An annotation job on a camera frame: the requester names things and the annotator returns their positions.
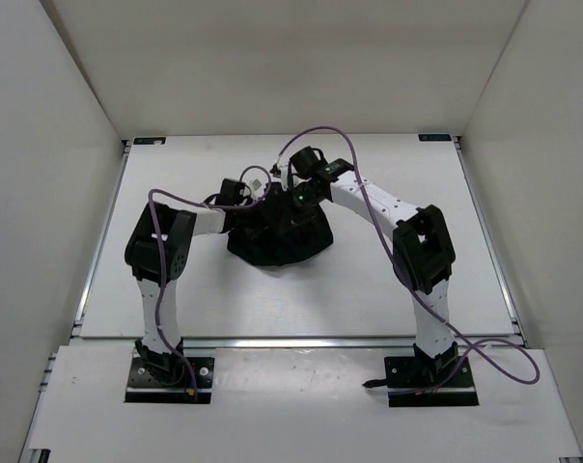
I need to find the black pleated skirt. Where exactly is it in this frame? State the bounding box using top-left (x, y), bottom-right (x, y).
top-left (227, 183), bottom-right (334, 267)

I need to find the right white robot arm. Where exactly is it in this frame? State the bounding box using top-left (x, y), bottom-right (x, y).
top-left (271, 147), bottom-right (457, 387)

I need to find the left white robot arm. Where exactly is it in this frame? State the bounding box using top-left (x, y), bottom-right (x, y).
top-left (125, 179), bottom-right (273, 384)

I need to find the left blue table label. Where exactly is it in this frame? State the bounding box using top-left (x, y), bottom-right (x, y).
top-left (132, 137), bottom-right (166, 146)

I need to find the blue table label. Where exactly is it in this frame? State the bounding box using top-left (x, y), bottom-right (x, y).
top-left (418, 133), bottom-right (452, 143)
top-left (132, 137), bottom-right (166, 146)

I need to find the right blue table label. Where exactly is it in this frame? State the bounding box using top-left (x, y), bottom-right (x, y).
top-left (418, 133), bottom-right (452, 143)

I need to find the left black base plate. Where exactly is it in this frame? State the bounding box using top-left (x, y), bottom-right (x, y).
top-left (125, 352), bottom-right (215, 405)

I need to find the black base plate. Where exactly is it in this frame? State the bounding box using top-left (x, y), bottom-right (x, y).
top-left (125, 352), bottom-right (215, 405)
top-left (363, 356), bottom-right (480, 408)

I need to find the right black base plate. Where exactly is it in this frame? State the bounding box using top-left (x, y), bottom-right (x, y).
top-left (363, 356), bottom-right (480, 408)

